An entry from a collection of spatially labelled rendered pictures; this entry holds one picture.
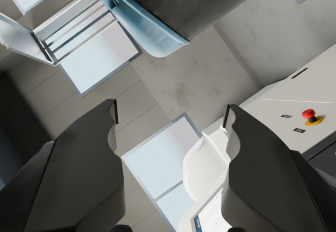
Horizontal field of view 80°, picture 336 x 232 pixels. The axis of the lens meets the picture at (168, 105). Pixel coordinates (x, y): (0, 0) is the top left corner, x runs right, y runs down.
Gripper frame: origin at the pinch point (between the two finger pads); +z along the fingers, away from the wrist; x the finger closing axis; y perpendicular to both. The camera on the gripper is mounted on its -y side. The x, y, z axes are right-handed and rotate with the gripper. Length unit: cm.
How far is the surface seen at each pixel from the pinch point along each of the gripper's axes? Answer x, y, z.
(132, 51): -45, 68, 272
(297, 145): 40, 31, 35
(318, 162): 38, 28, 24
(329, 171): 36.7, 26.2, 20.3
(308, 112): 45, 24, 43
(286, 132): 43, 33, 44
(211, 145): 48, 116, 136
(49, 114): -160, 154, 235
